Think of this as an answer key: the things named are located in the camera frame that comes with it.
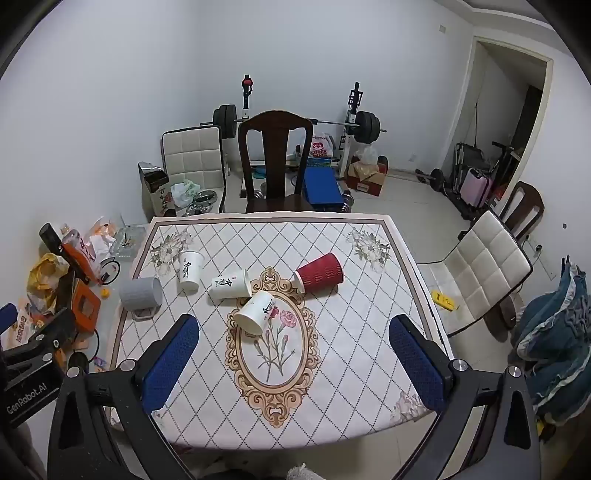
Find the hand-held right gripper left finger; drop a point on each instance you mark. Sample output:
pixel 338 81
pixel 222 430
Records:
pixel 170 367

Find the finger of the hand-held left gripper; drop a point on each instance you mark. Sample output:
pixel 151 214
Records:
pixel 8 316
pixel 44 334

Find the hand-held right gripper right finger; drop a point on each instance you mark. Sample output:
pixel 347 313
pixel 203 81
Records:
pixel 416 367

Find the grey mug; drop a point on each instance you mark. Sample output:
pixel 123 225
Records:
pixel 141 293

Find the white paper cup flower print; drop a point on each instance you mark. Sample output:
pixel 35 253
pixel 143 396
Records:
pixel 253 315

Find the white paper cup red mark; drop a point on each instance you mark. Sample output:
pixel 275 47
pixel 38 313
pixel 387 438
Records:
pixel 229 285

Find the red ribbed paper cup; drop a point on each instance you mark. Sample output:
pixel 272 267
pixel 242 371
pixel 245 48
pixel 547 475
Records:
pixel 321 273

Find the tall white paper cup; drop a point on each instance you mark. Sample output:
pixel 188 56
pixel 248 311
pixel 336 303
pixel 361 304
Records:
pixel 190 272

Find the orange box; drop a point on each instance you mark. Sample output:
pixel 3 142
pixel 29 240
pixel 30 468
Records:
pixel 85 307

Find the yellow plastic bag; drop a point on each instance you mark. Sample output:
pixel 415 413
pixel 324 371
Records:
pixel 44 277

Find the small yellow device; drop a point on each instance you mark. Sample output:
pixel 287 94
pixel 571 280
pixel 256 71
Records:
pixel 444 301

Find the floral diamond pattern tablecloth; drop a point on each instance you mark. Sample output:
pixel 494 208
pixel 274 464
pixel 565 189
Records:
pixel 351 323

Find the orange and black tool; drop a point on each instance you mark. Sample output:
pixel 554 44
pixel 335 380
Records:
pixel 76 258

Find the crumpled white paper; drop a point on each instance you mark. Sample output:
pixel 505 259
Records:
pixel 101 240

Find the white padded chair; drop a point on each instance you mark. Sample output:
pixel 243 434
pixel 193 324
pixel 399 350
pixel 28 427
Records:
pixel 194 154
pixel 485 263

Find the glass ashtray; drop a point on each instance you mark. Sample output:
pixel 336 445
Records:
pixel 127 241

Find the pile of blue jeans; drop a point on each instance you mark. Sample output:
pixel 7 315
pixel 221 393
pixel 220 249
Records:
pixel 554 332

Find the grey towel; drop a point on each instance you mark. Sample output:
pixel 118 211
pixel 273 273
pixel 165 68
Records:
pixel 302 473

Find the dark printed carton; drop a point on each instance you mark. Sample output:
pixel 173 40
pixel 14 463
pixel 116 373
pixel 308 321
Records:
pixel 159 194

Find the white and green plastic bag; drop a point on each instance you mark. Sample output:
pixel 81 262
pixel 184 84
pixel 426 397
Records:
pixel 184 193

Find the pink suitcase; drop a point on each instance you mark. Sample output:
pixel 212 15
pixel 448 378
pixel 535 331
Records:
pixel 475 188

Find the short black barbell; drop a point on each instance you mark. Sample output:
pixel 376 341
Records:
pixel 431 177

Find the brown cardboard box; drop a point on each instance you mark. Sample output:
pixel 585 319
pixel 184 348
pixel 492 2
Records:
pixel 369 182

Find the dark wooden chair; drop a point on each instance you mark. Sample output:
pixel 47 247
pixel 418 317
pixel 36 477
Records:
pixel 531 203
pixel 275 138

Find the blue bench pad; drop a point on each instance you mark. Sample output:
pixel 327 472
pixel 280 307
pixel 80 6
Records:
pixel 321 184

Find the black folded trolley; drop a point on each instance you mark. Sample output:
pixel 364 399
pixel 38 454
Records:
pixel 466 159

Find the clear plastic bag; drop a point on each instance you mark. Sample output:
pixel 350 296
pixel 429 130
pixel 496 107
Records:
pixel 368 154

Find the red and white plastic bag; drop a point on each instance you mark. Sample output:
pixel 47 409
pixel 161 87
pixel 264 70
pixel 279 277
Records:
pixel 319 146

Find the barbell with black plates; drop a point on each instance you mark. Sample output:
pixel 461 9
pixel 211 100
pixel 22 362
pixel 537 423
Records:
pixel 369 124

